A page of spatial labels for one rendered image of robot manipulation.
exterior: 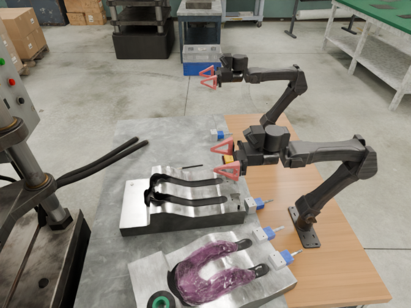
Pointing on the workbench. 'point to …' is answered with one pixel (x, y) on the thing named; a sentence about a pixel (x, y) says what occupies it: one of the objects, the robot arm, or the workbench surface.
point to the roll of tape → (164, 297)
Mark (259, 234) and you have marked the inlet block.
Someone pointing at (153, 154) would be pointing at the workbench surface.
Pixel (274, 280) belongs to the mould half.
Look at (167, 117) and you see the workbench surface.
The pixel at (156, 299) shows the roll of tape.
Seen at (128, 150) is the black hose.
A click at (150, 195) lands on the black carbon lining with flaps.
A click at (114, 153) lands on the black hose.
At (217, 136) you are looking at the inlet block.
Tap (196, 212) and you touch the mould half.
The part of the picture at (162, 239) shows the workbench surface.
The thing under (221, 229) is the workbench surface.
